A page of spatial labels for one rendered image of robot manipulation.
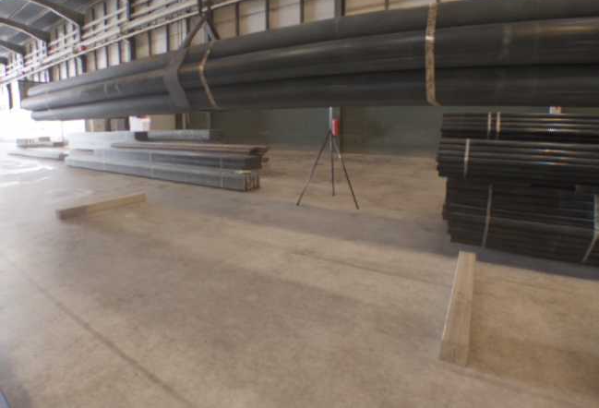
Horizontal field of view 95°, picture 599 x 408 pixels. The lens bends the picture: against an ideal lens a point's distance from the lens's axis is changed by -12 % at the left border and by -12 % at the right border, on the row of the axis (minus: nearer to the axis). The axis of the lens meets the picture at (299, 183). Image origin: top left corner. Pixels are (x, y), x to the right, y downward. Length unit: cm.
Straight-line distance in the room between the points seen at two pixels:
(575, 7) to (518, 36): 24
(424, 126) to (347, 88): 826
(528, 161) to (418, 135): 738
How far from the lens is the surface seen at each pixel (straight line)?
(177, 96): 227
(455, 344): 140
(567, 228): 252
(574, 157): 265
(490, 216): 247
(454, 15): 152
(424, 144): 977
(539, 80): 147
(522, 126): 302
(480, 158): 254
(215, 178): 462
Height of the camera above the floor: 90
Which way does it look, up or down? 11 degrees down
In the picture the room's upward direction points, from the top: straight up
